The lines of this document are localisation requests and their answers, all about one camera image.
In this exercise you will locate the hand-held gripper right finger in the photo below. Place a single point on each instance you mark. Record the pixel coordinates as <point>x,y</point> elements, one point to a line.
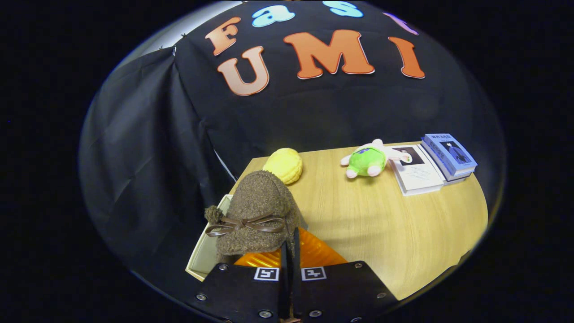
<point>297,287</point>

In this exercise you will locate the brown fuzzy shoe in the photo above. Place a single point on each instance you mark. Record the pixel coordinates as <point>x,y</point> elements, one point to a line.
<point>262,202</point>

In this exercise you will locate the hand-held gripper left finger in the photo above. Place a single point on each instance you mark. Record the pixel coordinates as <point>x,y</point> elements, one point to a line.
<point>285,287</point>

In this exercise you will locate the green and pink plush toy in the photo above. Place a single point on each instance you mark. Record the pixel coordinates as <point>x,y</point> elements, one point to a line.
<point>365,161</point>

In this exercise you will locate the grey fabric storage box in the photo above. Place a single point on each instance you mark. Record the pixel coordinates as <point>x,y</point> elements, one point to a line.
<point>204,260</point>

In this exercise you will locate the white cover book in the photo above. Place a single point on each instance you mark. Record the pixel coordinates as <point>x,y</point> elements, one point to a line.
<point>419,172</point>

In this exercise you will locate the black backdrop cloth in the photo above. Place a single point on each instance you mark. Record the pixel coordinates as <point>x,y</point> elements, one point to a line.
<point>314,112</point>

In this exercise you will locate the blue cover book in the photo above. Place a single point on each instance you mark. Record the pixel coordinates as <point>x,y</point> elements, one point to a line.
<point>450,152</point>

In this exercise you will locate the yellow round plush toy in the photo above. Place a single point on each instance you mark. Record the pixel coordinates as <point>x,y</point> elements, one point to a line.
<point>284,165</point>

